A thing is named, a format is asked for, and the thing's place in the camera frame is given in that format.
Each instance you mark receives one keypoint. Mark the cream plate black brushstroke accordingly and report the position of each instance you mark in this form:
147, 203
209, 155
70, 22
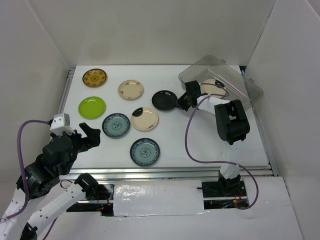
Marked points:
214, 87

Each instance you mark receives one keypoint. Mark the aluminium front rail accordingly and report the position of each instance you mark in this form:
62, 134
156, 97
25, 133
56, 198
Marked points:
116, 174

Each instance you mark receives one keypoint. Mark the cream plate black spot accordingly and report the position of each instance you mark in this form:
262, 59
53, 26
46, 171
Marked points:
144, 119

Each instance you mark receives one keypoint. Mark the clear plastic bin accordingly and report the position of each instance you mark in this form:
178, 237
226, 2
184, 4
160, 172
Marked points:
237, 86

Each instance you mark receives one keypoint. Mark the blue white patterned plate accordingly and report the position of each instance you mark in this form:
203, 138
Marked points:
116, 125

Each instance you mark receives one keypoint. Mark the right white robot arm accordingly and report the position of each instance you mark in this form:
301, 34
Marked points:
232, 127

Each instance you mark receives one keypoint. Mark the black glossy plate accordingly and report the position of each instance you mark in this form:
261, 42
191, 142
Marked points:
164, 100

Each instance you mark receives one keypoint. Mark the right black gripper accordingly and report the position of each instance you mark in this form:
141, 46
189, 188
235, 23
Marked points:
180, 103

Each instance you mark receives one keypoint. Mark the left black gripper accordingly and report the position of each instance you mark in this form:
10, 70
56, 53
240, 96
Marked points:
93, 134

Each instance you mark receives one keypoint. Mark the white foil cover panel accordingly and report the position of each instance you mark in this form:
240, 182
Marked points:
158, 198

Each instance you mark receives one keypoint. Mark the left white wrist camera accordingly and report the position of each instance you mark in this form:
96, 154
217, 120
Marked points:
61, 124

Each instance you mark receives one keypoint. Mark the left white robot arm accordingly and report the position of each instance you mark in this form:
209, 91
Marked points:
22, 220

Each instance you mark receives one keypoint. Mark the cream floral plate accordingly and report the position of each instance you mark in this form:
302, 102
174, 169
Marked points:
130, 89

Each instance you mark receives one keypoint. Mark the lime green plate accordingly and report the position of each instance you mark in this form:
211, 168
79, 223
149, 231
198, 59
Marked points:
91, 107

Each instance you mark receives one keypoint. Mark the blue white plate dark rim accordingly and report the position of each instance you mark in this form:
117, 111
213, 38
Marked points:
145, 152

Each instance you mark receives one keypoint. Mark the yellow patterned plate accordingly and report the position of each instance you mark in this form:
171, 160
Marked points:
94, 77

